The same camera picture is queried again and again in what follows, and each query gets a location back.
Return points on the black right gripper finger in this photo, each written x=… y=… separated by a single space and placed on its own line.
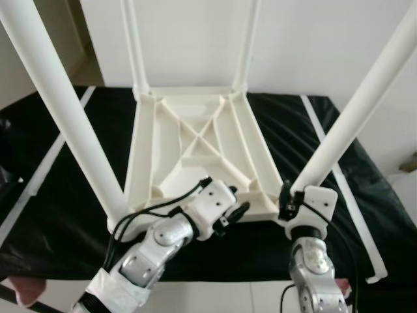
x=285 y=195

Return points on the white tapered table leg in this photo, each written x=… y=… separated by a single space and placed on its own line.
x=65 y=111
x=358 y=98
x=133 y=45
x=246 y=45

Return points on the black table cloth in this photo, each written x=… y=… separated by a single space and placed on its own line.
x=254 y=257

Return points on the long white plastic strip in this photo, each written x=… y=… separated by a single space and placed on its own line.
x=345 y=195
x=45 y=166

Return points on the pink object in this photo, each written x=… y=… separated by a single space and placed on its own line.
x=29 y=290

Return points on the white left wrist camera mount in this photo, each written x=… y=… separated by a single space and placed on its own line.
x=208 y=205

